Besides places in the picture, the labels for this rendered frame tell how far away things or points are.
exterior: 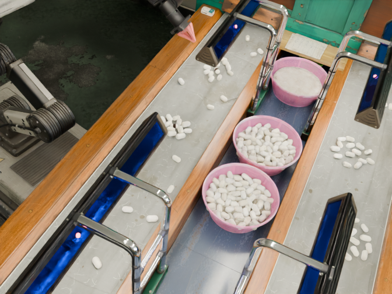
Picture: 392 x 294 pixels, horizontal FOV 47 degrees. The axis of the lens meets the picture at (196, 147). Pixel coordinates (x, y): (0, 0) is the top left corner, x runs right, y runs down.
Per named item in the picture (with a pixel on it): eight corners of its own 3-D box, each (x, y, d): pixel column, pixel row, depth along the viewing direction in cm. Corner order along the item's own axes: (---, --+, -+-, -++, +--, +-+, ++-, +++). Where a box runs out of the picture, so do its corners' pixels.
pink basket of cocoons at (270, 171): (228, 178, 168) (232, 163, 161) (229, 127, 185) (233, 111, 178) (298, 187, 169) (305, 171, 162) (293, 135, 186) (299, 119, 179)
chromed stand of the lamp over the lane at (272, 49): (211, 104, 194) (227, 13, 160) (228, 78, 206) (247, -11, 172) (252, 120, 190) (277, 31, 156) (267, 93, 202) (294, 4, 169)
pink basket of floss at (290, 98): (279, 116, 193) (285, 100, 186) (256, 76, 209) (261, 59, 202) (333, 107, 200) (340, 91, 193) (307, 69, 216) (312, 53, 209)
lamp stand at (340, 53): (299, 139, 185) (335, 51, 152) (311, 109, 198) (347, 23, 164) (343, 157, 181) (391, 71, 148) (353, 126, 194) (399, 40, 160)
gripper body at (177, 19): (193, 17, 190) (181, 3, 187) (182, 28, 183) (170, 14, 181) (183, 24, 194) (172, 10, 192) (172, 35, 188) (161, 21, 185)
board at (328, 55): (275, 47, 210) (275, 45, 209) (284, 31, 220) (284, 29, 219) (343, 72, 203) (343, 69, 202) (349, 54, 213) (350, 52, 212)
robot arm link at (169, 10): (155, 7, 184) (164, -1, 181) (161, 0, 189) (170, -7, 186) (165, 20, 186) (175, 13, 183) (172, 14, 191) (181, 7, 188)
